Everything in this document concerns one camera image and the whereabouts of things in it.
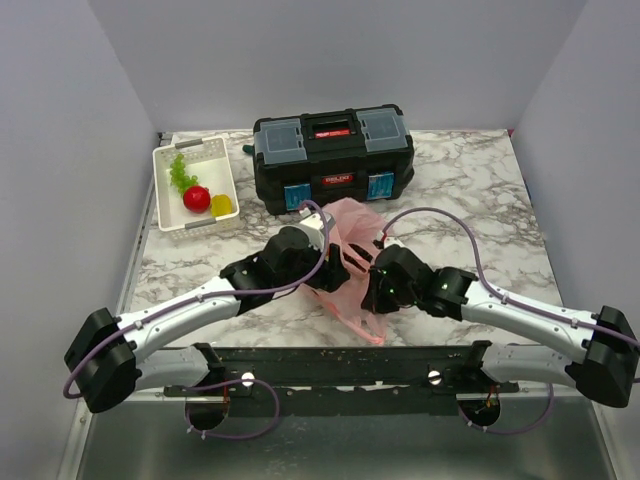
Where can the black plastic toolbox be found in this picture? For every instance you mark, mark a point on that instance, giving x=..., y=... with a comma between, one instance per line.
x=365, y=154

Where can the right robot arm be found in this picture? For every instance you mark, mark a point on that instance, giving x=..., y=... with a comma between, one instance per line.
x=595, y=353

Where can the green fake grape bunch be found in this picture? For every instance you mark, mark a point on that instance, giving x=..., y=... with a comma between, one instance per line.
x=178, y=175

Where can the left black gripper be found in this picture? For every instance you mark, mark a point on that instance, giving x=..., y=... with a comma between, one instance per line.
x=331, y=274

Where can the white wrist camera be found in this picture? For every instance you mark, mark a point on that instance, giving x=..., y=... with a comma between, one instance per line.
x=313, y=227
x=388, y=242

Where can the pink plastic bag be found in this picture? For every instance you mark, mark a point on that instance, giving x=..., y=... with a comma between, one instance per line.
x=356, y=228

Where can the red fake apple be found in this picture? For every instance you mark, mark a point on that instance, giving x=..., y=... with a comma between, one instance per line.
x=196, y=199

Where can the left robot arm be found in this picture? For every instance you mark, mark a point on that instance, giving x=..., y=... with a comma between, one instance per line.
x=111, y=357

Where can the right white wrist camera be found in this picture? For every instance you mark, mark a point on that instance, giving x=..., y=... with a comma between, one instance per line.
x=388, y=242

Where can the yellow fake lemon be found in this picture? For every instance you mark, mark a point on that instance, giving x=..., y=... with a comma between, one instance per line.
x=221, y=205

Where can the white perforated plastic basket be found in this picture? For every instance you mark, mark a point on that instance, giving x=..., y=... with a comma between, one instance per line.
x=207, y=158

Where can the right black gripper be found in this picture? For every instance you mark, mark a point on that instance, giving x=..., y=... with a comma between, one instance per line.
x=373, y=301

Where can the black metal base rail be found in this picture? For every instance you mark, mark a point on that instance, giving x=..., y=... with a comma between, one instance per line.
x=341, y=381

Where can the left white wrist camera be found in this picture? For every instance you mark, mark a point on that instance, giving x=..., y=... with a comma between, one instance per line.
x=313, y=227

